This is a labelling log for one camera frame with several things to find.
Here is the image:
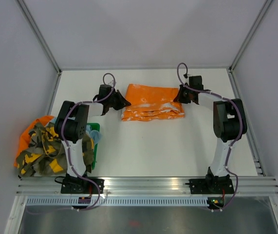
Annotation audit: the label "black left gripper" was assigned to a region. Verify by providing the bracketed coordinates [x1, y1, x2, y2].
[108, 91, 131, 112]

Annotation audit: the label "orange white tie-dye trousers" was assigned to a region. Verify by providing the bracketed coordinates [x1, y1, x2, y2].
[121, 84, 185, 122]

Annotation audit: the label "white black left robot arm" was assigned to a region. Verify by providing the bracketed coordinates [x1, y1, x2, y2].
[55, 84, 131, 194]

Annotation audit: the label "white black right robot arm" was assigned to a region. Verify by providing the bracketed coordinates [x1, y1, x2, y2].
[174, 74, 247, 193]

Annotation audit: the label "camouflage trousers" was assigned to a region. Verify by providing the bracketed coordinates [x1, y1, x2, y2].
[16, 121, 95, 176]

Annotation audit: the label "green plastic bin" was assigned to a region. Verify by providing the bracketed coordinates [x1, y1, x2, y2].
[84, 122, 101, 171]

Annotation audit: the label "orange garment in pile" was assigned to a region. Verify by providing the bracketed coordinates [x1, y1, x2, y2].
[14, 116, 54, 168]

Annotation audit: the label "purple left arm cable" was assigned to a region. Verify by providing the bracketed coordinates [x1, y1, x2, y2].
[26, 73, 116, 215]

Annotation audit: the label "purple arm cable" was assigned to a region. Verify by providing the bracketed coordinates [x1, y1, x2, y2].
[26, 73, 116, 215]
[176, 62, 245, 212]

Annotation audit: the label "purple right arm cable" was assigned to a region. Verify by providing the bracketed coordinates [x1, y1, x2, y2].
[176, 62, 245, 212]

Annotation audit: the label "right aluminium frame post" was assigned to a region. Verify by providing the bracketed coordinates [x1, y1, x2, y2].
[228, 0, 275, 71]

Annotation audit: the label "aluminium frame post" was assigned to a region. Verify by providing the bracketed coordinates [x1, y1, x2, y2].
[228, 0, 275, 71]
[16, 0, 62, 74]

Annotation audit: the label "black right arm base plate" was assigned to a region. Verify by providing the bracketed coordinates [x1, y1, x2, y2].
[186, 178, 234, 195]

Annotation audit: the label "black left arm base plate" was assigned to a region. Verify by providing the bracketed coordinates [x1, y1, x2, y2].
[60, 177, 104, 195]

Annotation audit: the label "aluminium mounting rail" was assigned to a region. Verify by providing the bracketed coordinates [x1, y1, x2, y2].
[15, 176, 278, 196]

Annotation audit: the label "white slotted cable duct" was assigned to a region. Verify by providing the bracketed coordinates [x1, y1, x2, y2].
[27, 196, 208, 207]

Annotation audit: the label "left aluminium frame post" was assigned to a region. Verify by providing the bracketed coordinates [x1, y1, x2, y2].
[16, 0, 62, 74]

